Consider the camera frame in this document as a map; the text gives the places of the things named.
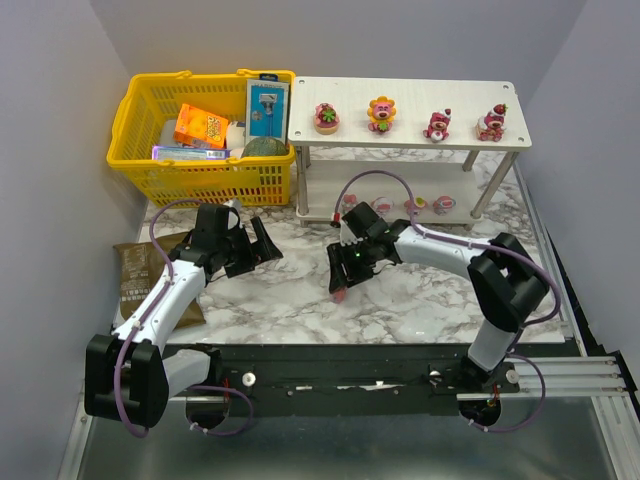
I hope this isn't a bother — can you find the pink bear shell toy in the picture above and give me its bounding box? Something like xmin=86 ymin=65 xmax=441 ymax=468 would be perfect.
xmin=371 ymin=197 xmax=394 ymax=218

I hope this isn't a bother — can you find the pink bear flower-wreath toy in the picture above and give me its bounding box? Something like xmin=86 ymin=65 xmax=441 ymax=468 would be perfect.
xmin=341 ymin=193 xmax=358 ymax=213

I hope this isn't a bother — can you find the pink bear yellow-hat toy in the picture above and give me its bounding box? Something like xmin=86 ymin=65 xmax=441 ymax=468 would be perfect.
xmin=404 ymin=197 xmax=429 ymax=217

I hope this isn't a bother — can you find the pink bear cake toy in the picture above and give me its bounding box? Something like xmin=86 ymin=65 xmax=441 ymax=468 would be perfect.
xmin=313 ymin=103 xmax=340 ymax=135

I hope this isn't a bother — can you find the pink bear white-hat toy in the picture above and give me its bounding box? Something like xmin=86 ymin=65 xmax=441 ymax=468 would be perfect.
xmin=423 ymin=108 xmax=451 ymax=143

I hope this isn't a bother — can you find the pink bear sunflower toy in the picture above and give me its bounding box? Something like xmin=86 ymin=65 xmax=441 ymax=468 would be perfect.
xmin=367 ymin=96 xmax=396 ymax=134

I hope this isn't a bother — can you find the pink bear strawberry toy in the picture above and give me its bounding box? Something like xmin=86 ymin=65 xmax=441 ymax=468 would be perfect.
xmin=476 ymin=103 xmax=508 ymax=142

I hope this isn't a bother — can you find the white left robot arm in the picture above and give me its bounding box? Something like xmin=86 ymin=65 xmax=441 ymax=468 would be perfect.
xmin=84 ymin=200 xmax=283 ymax=438

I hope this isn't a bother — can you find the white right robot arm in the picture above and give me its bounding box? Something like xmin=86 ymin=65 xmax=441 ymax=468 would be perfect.
xmin=327 ymin=202 xmax=552 ymax=383

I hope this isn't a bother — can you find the white two-tier shelf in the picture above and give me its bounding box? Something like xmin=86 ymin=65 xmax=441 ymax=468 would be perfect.
xmin=289 ymin=77 xmax=532 ymax=228

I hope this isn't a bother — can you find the brown paper bag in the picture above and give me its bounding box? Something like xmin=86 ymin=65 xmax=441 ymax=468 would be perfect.
xmin=113 ymin=232 xmax=206 ymax=330

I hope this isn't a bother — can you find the green melon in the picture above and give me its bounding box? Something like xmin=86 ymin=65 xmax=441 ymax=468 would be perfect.
xmin=242 ymin=137 xmax=289 ymax=157

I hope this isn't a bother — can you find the white item in basket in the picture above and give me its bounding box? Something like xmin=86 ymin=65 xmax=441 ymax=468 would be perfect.
xmin=225 ymin=121 xmax=246 ymax=150

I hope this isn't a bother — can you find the purple flat box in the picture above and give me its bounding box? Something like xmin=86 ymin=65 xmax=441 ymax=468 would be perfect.
xmin=151 ymin=145 xmax=232 ymax=161

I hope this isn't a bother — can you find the orange snack box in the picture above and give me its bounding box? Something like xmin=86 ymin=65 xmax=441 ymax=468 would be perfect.
xmin=173 ymin=103 xmax=230 ymax=149

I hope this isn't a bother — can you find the blue razor package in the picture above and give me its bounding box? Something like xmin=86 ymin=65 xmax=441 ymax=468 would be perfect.
xmin=245 ymin=79 xmax=290 ymax=143

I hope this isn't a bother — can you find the yellow plastic basket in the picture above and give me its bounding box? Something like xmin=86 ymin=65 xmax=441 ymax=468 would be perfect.
xmin=106 ymin=69 xmax=296 ymax=207

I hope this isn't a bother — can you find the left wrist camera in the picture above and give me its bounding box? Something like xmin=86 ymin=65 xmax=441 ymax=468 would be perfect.
xmin=223 ymin=198 xmax=243 ymax=231

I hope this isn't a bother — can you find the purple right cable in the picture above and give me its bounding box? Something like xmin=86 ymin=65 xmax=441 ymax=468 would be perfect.
xmin=333 ymin=170 xmax=562 ymax=434

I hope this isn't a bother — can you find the purple cable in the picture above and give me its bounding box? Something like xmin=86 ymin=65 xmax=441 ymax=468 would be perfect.
xmin=333 ymin=170 xmax=562 ymax=434
xmin=113 ymin=198 xmax=204 ymax=439

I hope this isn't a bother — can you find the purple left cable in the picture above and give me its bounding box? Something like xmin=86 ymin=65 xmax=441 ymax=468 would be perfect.
xmin=113 ymin=198 xmax=204 ymax=439

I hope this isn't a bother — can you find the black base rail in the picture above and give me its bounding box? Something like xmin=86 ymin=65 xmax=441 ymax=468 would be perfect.
xmin=149 ymin=342 xmax=556 ymax=419

